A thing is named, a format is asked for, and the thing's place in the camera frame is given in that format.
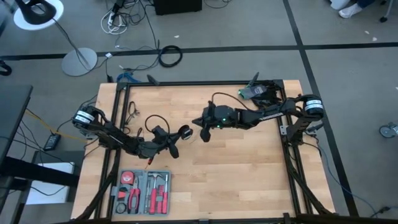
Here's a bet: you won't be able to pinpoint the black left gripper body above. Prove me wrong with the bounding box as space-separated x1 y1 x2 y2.
136 138 175 160

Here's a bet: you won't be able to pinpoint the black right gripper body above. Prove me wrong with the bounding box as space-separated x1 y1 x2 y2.
201 105 241 130

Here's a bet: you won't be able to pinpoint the red tape measure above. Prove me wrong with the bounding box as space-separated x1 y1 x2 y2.
120 170 136 185

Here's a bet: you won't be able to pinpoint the grey plastic tray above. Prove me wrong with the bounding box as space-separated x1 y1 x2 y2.
111 169 172 217

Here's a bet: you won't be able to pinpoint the steel claw hammer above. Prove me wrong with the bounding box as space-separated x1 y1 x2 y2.
146 172 160 215

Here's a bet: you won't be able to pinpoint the black power adapter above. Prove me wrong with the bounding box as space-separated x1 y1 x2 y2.
42 133 62 152

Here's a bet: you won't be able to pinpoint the white floor box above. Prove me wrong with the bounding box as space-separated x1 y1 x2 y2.
25 161 76 206

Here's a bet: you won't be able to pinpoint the black floor box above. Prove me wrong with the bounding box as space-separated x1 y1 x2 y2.
153 0 203 16

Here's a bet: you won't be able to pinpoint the grey round lamp base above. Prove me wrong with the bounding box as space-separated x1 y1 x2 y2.
60 47 98 78

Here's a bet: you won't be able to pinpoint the black floor beam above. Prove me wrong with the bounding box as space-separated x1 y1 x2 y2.
0 156 81 189

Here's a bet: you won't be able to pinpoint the white power strip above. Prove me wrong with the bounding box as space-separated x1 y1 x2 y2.
100 8 129 35

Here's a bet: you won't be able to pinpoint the thin black lamp pole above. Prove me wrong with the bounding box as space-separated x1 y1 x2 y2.
51 17 91 70

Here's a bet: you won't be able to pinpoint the black desk top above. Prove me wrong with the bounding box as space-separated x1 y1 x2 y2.
0 84 34 164

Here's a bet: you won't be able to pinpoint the grey caster wheel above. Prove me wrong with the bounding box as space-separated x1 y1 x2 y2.
378 121 398 139

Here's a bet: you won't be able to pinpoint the black chair base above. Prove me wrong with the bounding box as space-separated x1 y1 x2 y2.
0 58 13 77

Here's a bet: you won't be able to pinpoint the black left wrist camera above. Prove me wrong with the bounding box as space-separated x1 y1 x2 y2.
151 124 171 144

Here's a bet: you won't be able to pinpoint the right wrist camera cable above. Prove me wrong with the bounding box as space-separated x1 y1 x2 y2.
211 91 249 110

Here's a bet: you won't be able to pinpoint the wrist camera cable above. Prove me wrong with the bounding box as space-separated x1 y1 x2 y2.
211 91 249 110
144 114 171 134

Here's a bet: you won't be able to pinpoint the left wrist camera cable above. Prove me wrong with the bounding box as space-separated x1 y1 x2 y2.
144 114 171 134

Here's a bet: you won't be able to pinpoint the black table edge rail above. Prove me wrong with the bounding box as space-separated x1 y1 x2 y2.
116 80 284 88

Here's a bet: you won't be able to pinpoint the thin black looped cable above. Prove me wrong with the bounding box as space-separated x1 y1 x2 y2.
125 100 141 126

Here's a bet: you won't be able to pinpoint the black aluminium side rail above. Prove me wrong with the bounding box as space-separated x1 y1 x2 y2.
74 82 131 220
276 80 335 217

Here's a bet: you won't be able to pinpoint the pink-handled screwdriver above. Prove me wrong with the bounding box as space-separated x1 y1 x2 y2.
161 174 169 215

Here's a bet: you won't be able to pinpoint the black rail clamp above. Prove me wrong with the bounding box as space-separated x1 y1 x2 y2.
248 71 261 87
146 73 161 86

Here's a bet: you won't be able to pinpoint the pink-handled pliers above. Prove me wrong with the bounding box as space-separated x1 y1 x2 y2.
127 179 141 215

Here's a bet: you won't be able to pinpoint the black coiled floor cable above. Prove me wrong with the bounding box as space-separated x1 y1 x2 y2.
157 45 184 68

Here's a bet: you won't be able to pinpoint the blue cable bundle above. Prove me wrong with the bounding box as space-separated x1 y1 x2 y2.
116 71 135 84

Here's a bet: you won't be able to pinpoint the yellow floor cable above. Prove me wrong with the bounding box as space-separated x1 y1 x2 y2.
24 108 90 143

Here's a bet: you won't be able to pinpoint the blue floor cable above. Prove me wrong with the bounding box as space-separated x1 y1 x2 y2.
315 144 380 217

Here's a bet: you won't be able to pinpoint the white ring light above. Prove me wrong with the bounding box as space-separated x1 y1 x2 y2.
13 0 65 31

